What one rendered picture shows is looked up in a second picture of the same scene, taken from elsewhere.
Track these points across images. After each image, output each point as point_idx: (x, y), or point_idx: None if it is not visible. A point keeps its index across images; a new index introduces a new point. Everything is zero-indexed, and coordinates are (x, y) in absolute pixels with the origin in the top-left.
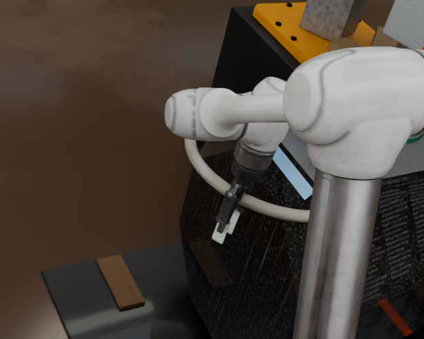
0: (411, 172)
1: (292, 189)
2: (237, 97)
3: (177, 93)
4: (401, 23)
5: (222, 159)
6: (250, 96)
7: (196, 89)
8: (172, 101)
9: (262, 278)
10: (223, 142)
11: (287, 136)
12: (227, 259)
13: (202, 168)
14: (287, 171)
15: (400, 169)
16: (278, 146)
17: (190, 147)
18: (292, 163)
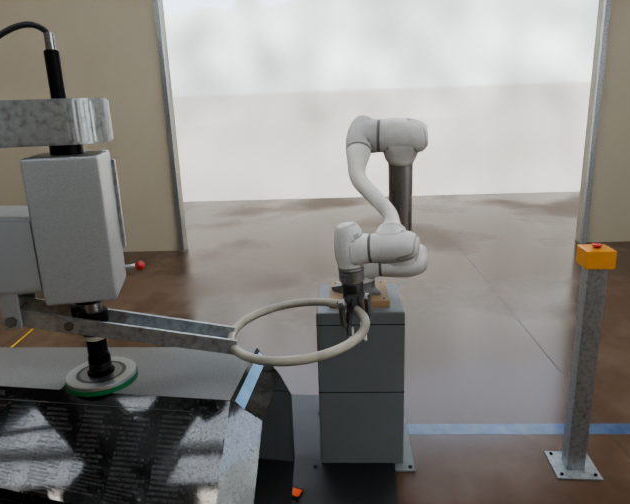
0: (162, 347)
1: (265, 367)
2: (392, 209)
3: (412, 235)
4: (117, 274)
5: (260, 455)
6: (389, 203)
7: (399, 234)
8: (417, 236)
9: (284, 432)
10: (241, 468)
11: (229, 381)
12: (276, 492)
13: (367, 316)
14: (257, 372)
15: (167, 349)
16: (245, 380)
17: (365, 327)
18: (251, 368)
